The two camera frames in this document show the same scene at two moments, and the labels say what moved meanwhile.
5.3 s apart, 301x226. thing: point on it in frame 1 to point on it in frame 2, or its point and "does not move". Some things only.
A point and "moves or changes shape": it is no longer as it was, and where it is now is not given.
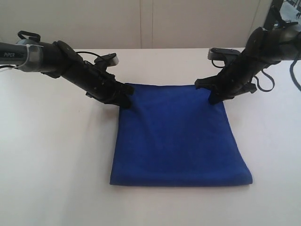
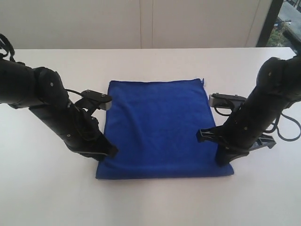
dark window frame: (273, 14) does not move
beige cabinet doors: (136, 24) does not move
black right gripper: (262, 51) to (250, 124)
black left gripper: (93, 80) to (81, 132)
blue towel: (175, 135) moves or changes shape
